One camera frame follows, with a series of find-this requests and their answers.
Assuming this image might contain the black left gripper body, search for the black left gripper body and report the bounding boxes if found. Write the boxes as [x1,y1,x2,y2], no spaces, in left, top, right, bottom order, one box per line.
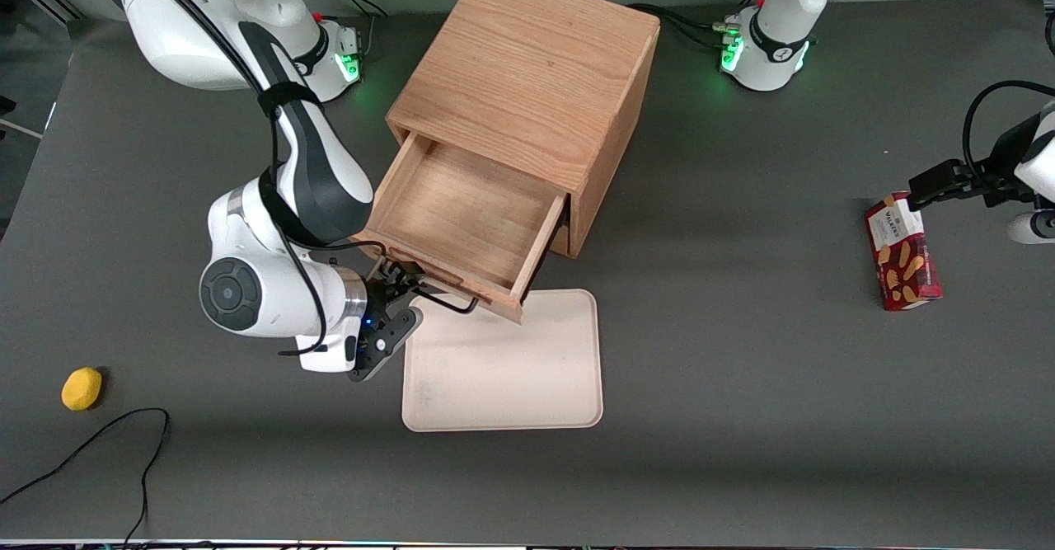
[983,113,1042,205]

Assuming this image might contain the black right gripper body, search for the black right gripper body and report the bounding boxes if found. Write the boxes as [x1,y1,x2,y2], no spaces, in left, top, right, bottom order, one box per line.
[361,268,401,330]

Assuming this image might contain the oak wooden drawer cabinet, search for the oak wooden drawer cabinet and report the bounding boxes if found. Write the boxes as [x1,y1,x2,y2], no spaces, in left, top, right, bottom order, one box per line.
[386,0,663,260]

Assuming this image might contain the red tartan shortbread box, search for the red tartan shortbread box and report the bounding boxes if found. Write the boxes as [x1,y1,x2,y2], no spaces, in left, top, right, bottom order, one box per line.
[864,191,944,313]

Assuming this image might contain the cream rectangular plastic tray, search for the cream rectangular plastic tray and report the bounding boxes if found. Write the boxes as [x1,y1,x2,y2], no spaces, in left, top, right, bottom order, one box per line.
[401,289,604,433]

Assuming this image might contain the yellow lemon-shaped object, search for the yellow lemon-shaped object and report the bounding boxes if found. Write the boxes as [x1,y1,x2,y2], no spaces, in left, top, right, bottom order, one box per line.
[61,367,104,412]

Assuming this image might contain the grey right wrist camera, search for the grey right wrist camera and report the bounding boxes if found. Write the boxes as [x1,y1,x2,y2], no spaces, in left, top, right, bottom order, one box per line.
[347,306,424,383]

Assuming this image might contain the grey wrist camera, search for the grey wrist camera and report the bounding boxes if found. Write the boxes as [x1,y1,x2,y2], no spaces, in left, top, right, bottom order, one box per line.
[1006,209,1055,245]
[347,306,424,383]

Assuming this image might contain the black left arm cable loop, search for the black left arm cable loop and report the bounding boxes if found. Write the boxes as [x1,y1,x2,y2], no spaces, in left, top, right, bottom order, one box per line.
[962,80,1055,181]

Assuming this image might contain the black cable along right arm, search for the black cable along right arm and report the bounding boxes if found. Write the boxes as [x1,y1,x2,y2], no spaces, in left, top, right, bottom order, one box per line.
[48,0,388,358]

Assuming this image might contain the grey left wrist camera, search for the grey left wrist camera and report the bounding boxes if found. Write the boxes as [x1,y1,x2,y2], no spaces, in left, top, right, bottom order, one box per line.
[1006,209,1055,245]

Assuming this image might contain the thin black loose cable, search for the thin black loose cable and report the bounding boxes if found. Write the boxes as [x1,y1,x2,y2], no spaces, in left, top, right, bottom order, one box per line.
[0,407,171,547]

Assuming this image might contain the black right base cables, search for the black right base cables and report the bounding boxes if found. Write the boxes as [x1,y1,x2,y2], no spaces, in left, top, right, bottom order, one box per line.
[312,0,395,58]

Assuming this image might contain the black base cables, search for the black base cables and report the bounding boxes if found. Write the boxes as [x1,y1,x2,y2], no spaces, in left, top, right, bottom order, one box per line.
[312,0,395,58]
[625,0,774,52]

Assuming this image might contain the black left base cables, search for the black left base cables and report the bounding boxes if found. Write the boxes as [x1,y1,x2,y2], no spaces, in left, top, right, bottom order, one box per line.
[625,0,774,52]

